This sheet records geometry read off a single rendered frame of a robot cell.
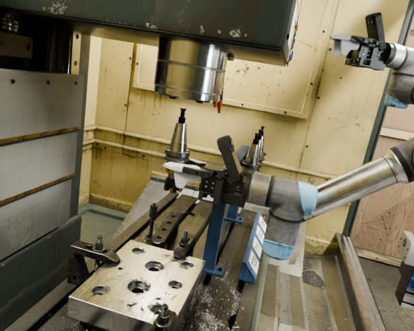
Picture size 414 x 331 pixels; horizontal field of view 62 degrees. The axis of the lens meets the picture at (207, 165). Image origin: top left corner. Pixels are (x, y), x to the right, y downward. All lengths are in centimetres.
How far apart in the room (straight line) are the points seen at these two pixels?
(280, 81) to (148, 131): 76
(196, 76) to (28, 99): 48
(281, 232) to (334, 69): 113
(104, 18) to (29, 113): 39
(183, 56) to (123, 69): 128
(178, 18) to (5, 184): 62
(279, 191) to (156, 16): 45
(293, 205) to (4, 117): 72
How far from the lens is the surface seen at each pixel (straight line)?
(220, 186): 81
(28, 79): 103
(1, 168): 102
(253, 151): 113
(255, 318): 104
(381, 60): 126
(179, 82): 75
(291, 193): 80
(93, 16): 79
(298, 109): 180
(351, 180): 94
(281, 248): 85
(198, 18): 71
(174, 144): 83
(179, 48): 76
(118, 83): 203
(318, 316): 139
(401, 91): 129
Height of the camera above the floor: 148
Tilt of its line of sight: 14 degrees down
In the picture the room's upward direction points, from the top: 10 degrees clockwise
